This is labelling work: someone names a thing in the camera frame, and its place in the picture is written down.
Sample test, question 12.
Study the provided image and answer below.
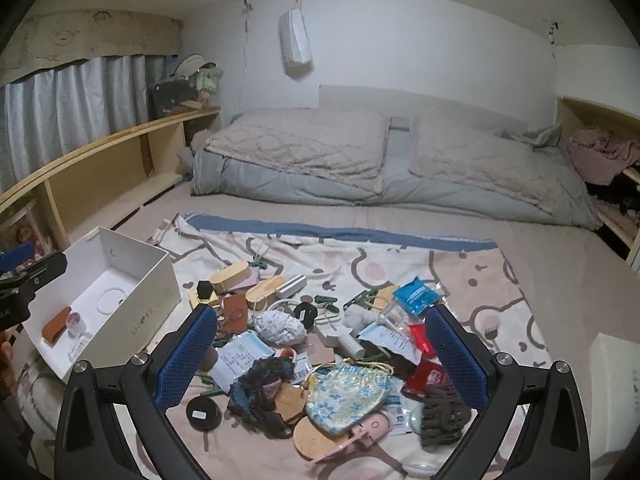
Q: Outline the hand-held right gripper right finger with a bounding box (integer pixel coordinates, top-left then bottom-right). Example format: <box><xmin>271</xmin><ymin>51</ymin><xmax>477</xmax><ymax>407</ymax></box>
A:
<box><xmin>424</xmin><ymin>303</ymin><xmax>592</xmax><ymax>480</ymax></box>

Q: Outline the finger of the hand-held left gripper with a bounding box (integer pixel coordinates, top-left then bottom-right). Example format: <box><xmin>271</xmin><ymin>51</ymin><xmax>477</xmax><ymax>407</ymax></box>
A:
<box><xmin>0</xmin><ymin>251</ymin><xmax>69</xmax><ymax>302</ymax></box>
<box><xmin>0</xmin><ymin>242</ymin><xmax>37</xmax><ymax>274</ymax></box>

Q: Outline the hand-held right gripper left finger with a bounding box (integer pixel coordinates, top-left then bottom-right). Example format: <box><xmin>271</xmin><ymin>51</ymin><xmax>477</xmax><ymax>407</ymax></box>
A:
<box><xmin>54</xmin><ymin>303</ymin><xmax>220</xmax><ymax>480</ymax></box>

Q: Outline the brown leather glasses case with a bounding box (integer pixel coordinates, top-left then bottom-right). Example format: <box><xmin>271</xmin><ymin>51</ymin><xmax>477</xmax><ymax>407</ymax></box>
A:
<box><xmin>41</xmin><ymin>306</ymin><xmax>71</xmax><ymax>345</ymax></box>

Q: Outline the white cardboard box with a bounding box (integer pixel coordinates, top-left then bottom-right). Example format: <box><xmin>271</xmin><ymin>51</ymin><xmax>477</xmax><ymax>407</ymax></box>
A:
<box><xmin>22</xmin><ymin>226</ymin><xmax>182</xmax><ymax>384</ymax></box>

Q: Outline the pink eyelash curler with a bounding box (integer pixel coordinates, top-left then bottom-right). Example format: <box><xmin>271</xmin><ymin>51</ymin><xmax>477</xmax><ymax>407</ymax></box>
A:
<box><xmin>312</xmin><ymin>411</ymin><xmax>394</xmax><ymax>462</ymax></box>

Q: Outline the round wooden coaster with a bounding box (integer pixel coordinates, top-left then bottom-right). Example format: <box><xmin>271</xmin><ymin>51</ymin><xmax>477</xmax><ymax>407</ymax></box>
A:
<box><xmin>292</xmin><ymin>412</ymin><xmax>352</xmax><ymax>461</ymax></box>

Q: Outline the dark red packet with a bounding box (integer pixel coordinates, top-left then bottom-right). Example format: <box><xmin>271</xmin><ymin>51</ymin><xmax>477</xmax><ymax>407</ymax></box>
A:
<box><xmin>404</xmin><ymin>357</ymin><xmax>449</xmax><ymax>396</ymax></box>

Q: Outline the face mask packet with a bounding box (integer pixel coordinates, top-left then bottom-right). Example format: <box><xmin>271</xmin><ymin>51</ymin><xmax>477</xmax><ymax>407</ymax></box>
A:
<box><xmin>212</xmin><ymin>334</ymin><xmax>277</xmax><ymax>394</ymax></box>

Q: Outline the brown hair claw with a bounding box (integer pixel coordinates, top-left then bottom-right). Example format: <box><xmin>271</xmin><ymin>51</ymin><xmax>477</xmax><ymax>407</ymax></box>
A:
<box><xmin>417</xmin><ymin>384</ymin><xmax>474</xmax><ymax>449</ymax></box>

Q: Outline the beige box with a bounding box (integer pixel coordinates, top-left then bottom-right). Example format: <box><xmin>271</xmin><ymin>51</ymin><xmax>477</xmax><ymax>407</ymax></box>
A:
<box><xmin>188</xmin><ymin>290</ymin><xmax>224</xmax><ymax>312</ymax></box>

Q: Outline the round dark compact case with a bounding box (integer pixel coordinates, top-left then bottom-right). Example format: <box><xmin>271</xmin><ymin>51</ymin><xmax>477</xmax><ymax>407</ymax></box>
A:
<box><xmin>186</xmin><ymin>394</ymin><xmax>223</xmax><ymax>431</ymax></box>

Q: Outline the brown leather pouch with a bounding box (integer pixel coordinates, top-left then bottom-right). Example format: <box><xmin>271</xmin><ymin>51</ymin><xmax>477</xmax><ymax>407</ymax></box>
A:
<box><xmin>219</xmin><ymin>293</ymin><xmax>249</xmax><ymax>336</ymax></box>

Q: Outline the blue foil packet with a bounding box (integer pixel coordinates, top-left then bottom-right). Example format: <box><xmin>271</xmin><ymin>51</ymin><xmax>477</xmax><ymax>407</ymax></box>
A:
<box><xmin>392</xmin><ymin>275</ymin><xmax>446</xmax><ymax>319</ymax></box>

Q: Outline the dark braided hair band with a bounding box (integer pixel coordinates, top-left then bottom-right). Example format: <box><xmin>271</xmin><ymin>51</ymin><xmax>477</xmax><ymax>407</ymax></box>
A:
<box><xmin>228</xmin><ymin>357</ymin><xmax>297</xmax><ymax>439</ymax></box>

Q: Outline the rounded wooden case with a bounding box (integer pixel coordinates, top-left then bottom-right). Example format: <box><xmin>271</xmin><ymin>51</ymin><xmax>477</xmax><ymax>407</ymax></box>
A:
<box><xmin>244</xmin><ymin>274</ymin><xmax>286</xmax><ymax>311</ymax></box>
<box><xmin>209</xmin><ymin>261</ymin><xmax>254</xmax><ymax>295</ymax></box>

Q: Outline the white mesh ball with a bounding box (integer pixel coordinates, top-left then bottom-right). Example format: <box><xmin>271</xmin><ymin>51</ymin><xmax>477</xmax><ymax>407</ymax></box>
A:
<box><xmin>253</xmin><ymin>309</ymin><xmax>307</xmax><ymax>345</ymax></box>

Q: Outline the pink card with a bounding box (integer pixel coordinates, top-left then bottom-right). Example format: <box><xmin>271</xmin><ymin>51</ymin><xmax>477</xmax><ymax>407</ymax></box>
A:
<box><xmin>235</xmin><ymin>267</ymin><xmax>262</xmax><ymax>292</ymax></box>

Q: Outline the white round plastic holder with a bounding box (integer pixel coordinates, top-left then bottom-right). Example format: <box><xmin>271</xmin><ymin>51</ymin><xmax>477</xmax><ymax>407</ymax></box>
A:
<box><xmin>400</xmin><ymin>402</ymin><xmax>444</xmax><ymax>478</ymax></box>

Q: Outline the brown wooden tag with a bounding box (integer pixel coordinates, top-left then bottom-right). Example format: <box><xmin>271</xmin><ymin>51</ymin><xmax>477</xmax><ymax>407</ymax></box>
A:
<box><xmin>273</xmin><ymin>382</ymin><xmax>314</xmax><ymax>424</ymax></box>

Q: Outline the wooden bedside shelf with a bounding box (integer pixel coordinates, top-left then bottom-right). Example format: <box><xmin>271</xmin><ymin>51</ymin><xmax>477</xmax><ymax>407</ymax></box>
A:
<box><xmin>0</xmin><ymin>106</ymin><xmax>222</xmax><ymax>252</ymax></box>

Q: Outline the white and grey small box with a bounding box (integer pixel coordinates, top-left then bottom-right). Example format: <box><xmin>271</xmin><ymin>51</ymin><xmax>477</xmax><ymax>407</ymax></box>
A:
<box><xmin>275</xmin><ymin>273</ymin><xmax>307</xmax><ymax>300</ymax></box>

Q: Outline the white plastic clip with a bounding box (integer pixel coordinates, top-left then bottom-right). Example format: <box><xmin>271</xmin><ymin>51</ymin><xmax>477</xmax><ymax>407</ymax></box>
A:
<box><xmin>152</xmin><ymin>219</ymin><xmax>182</xmax><ymax>247</ymax></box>

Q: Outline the bed with beige sheet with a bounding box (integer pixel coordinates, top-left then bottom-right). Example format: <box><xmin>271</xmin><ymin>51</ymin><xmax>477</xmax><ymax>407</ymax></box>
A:
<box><xmin>0</xmin><ymin>180</ymin><xmax>640</xmax><ymax>480</ymax></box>

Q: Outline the brown card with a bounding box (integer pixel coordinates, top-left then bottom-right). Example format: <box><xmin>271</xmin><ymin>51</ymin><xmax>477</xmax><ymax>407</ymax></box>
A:
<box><xmin>302</xmin><ymin>333</ymin><xmax>336</xmax><ymax>366</ymax></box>

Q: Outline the bear printed blanket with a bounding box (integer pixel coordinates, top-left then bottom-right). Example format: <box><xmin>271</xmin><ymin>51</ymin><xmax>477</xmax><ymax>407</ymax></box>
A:
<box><xmin>14</xmin><ymin>212</ymin><xmax>552</xmax><ymax>480</ymax></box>

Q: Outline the grey curtain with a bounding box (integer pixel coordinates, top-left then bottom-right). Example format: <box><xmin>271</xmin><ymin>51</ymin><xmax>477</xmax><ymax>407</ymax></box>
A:
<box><xmin>0</xmin><ymin>54</ymin><xmax>167</xmax><ymax>192</ymax></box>

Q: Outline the white box lid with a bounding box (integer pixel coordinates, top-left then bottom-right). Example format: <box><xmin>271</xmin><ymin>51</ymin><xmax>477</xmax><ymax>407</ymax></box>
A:
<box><xmin>589</xmin><ymin>332</ymin><xmax>640</xmax><ymax>467</ymax></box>

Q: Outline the right quilted pillow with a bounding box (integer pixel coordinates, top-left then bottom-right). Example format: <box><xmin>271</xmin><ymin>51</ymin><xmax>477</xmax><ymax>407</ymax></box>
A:
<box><xmin>407</xmin><ymin>105</ymin><xmax>577</xmax><ymax>217</ymax></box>

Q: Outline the quilted pillow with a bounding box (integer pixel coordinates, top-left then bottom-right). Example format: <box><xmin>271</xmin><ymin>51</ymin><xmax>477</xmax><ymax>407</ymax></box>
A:
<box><xmin>407</xmin><ymin>105</ymin><xmax>577</xmax><ymax>217</ymax></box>
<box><xmin>204</xmin><ymin>107</ymin><xmax>392</xmax><ymax>197</ymax></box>

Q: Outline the grey duvet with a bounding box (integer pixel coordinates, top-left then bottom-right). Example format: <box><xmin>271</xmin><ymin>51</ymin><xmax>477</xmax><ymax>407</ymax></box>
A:
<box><xmin>189</xmin><ymin>109</ymin><xmax>604</xmax><ymax>232</ymax></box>

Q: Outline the black bag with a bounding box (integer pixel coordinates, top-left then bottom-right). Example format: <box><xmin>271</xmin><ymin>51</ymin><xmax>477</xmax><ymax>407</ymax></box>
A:
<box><xmin>147</xmin><ymin>80</ymin><xmax>202</xmax><ymax>121</ymax></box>

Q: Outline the cartoon printed valance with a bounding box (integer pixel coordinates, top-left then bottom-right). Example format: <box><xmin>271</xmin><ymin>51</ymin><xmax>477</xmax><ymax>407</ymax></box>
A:
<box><xmin>0</xmin><ymin>8</ymin><xmax>184</xmax><ymax>86</ymax></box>

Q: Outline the left quilted pillow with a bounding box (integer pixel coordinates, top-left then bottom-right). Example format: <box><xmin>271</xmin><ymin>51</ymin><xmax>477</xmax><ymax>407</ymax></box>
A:
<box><xmin>204</xmin><ymin>107</ymin><xmax>392</xmax><ymax>197</ymax></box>

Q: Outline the pink clothes pile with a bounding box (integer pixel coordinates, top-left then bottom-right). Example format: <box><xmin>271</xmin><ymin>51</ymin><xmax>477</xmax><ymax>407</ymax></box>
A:
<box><xmin>569</xmin><ymin>127</ymin><xmax>640</xmax><ymax>187</ymax></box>

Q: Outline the green plush toy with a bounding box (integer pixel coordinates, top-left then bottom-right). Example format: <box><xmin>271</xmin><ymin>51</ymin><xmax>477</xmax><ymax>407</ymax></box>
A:
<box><xmin>194</xmin><ymin>67</ymin><xmax>225</xmax><ymax>104</ymax></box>

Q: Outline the white visor cap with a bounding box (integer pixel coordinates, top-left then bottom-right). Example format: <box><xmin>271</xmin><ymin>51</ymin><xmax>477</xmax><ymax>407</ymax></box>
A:
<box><xmin>172</xmin><ymin>54</ymin><xmax>217</xmax><ymax>81</ymax></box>

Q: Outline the white hanging paper bag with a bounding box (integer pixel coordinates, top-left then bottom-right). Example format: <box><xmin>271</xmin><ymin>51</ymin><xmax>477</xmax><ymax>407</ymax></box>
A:
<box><xmin>278</xmin><ymin>0</ymin><xmax>315</xmax><ymax>79</ymax></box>

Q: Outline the floral drawstring pouch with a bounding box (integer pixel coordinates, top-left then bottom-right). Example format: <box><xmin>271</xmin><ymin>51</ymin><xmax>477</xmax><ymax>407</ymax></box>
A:
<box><xmin>305</xmin><ymin>359</ymin><xmax>396</xmax><ymax>436</ymax></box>

